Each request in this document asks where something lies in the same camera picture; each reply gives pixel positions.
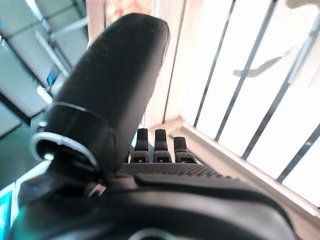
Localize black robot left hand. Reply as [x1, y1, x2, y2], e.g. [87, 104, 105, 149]
[9, 12, 297, 240]

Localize blue sign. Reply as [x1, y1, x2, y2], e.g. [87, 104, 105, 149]
[0, 183, 20, 236]

